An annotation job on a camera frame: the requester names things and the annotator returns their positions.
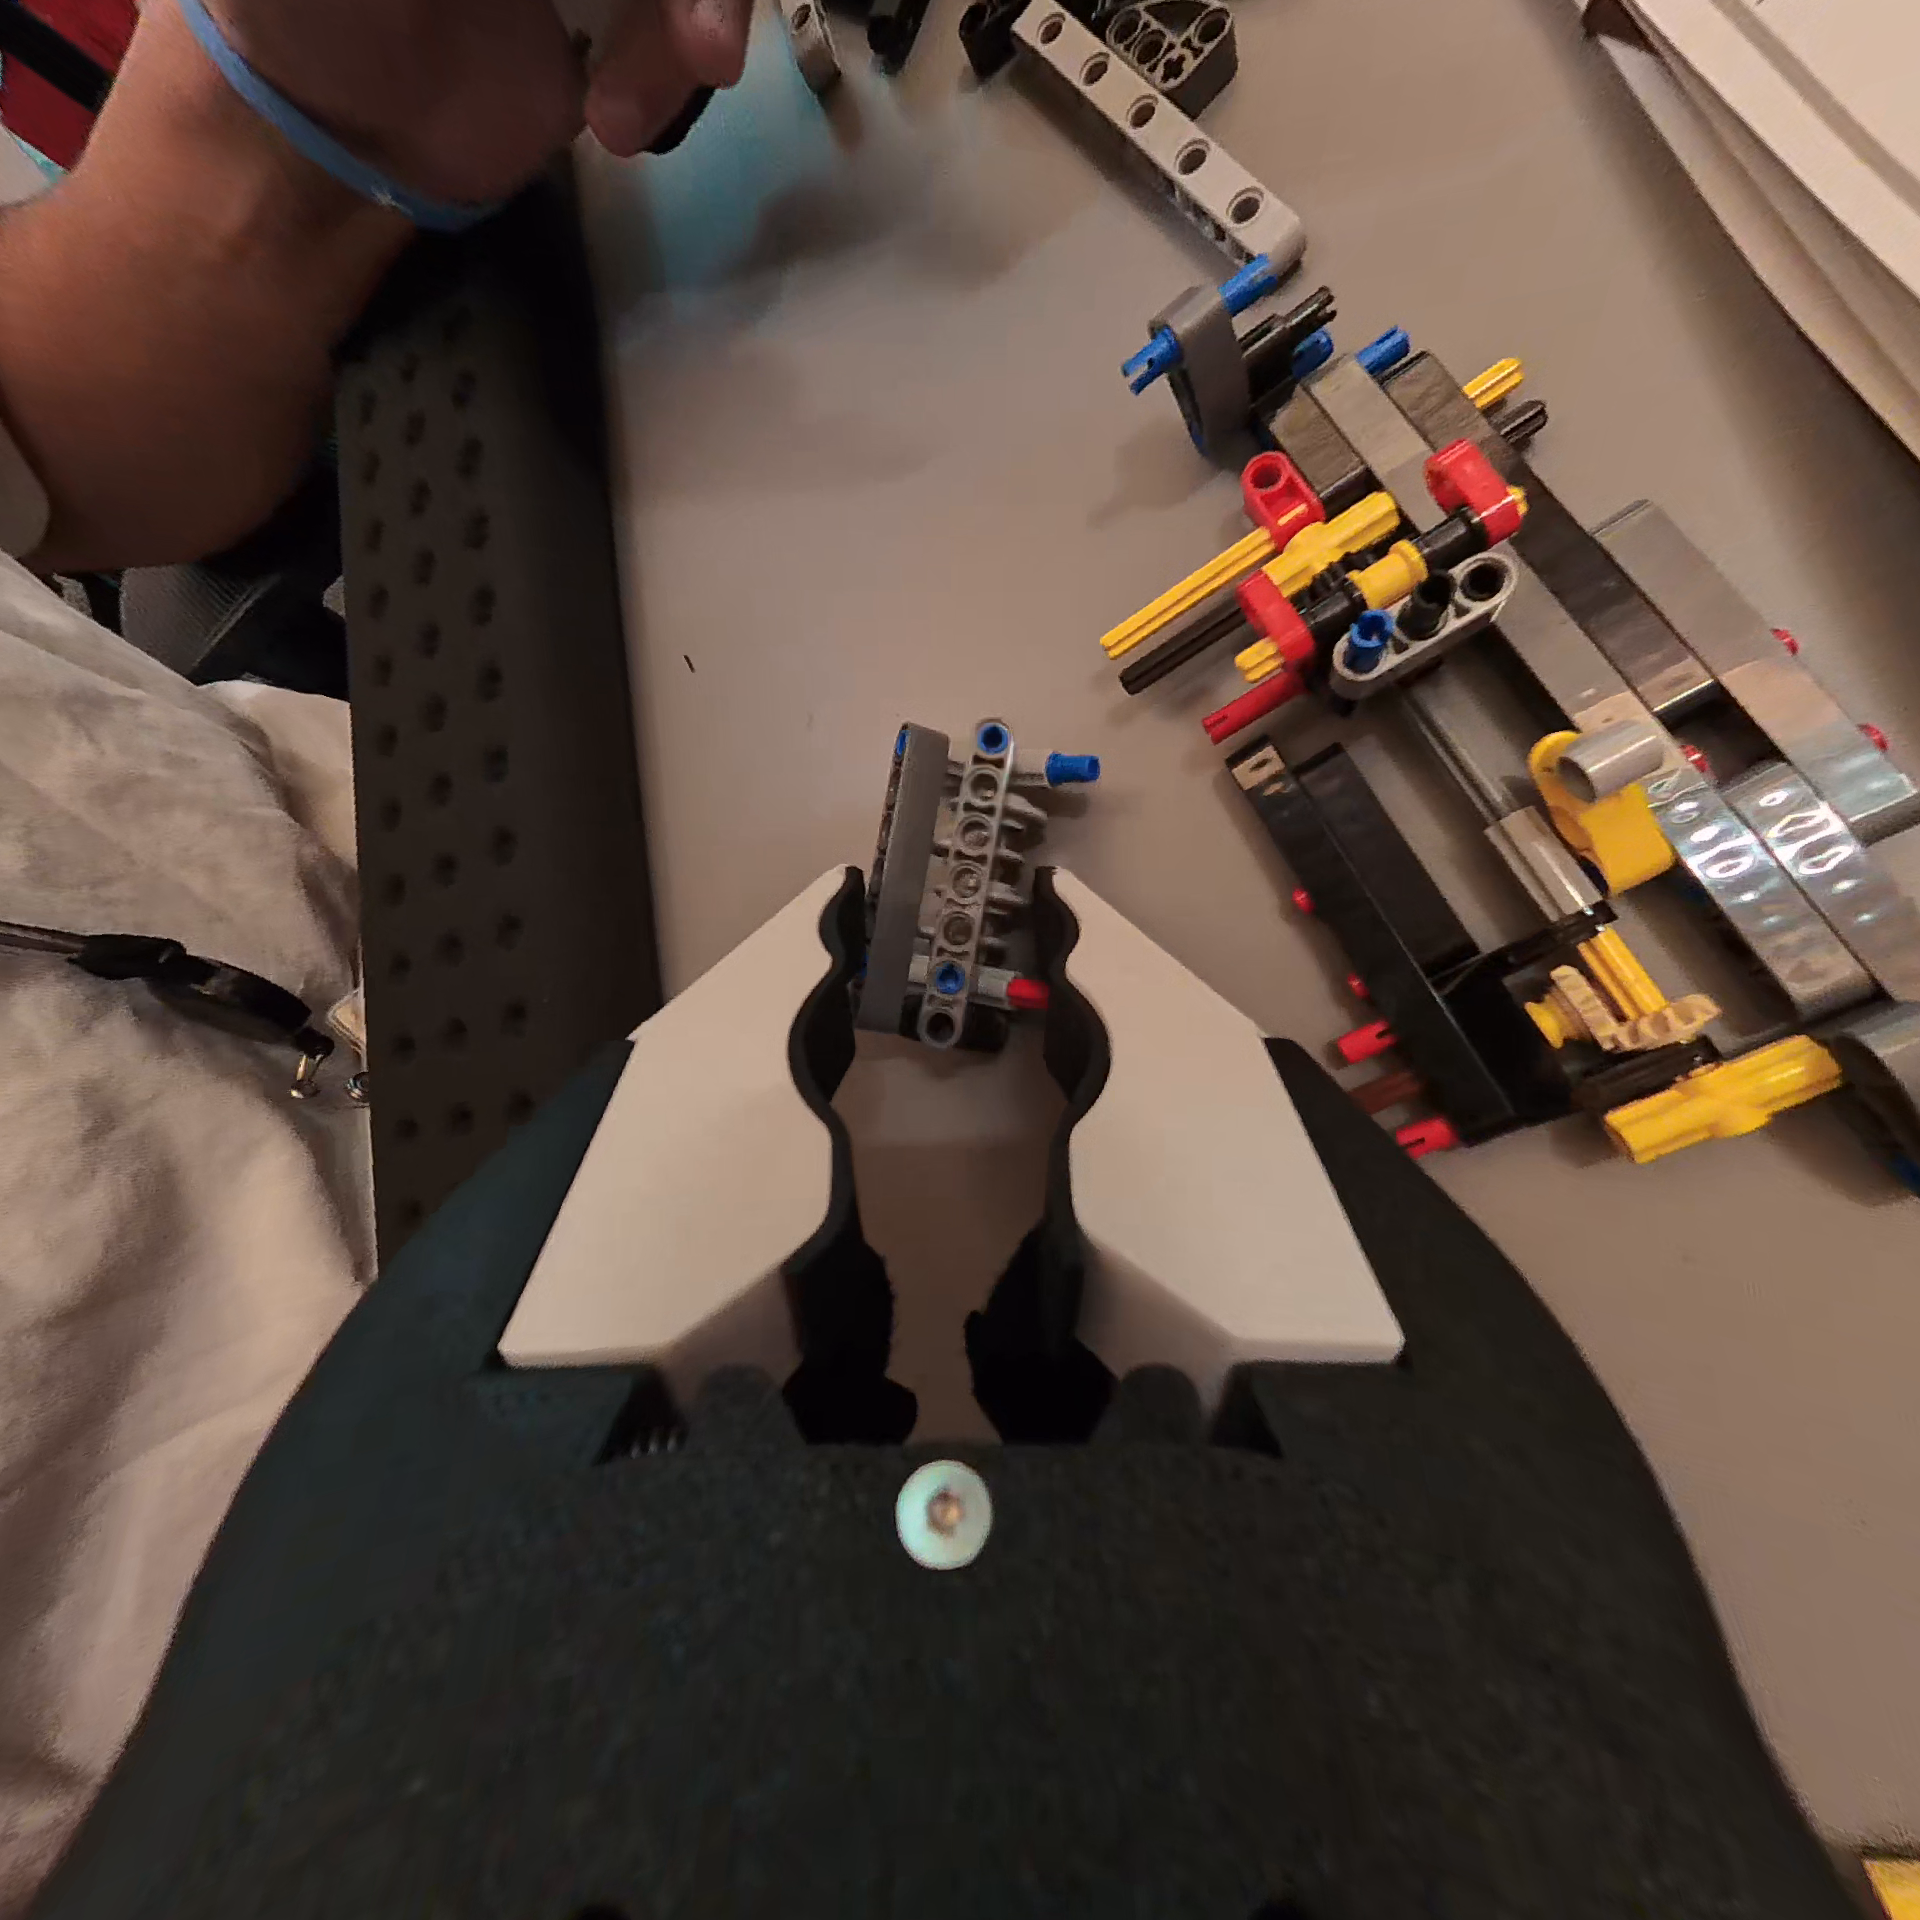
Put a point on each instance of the long light grey lego beam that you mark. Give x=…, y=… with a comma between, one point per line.
x=1185, y=158

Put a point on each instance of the person's left hand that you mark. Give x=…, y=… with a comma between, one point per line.
x=450, y=90

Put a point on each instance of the lego chassis assembly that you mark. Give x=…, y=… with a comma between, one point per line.
x=1380, y=885

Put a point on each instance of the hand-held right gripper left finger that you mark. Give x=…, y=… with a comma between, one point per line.
x=674, y=1186

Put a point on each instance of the blue wristband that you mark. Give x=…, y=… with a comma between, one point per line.
x=276, y=88

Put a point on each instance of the person's left forearm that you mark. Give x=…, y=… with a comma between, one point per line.
x=181, y=346

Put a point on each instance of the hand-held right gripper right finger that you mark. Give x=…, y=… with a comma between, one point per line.
x=1230, y=1186

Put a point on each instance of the small lego beam assembly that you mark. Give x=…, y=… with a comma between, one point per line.
x=967, y=869

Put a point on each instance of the white shirt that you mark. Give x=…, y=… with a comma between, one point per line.
x=149, y=1274

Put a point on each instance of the instruction booklet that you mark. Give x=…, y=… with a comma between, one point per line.
x=1800, y=150

